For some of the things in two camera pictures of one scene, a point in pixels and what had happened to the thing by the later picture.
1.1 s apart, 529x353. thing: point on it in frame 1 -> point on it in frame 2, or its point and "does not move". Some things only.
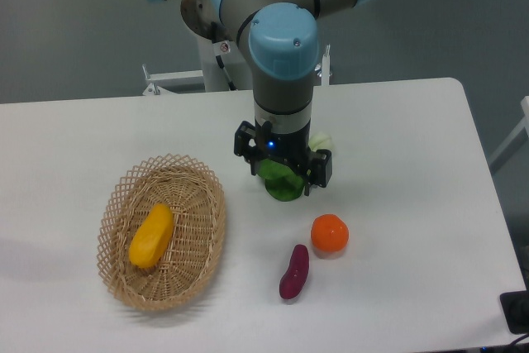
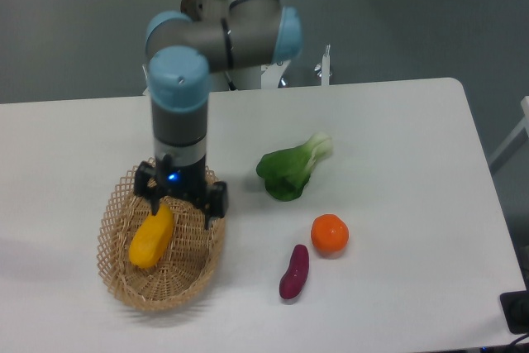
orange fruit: [329, 233] does not move
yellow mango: [152, 238] does not move
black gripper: [293, 147] -> [188, 180]
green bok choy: [284, 182] does not move
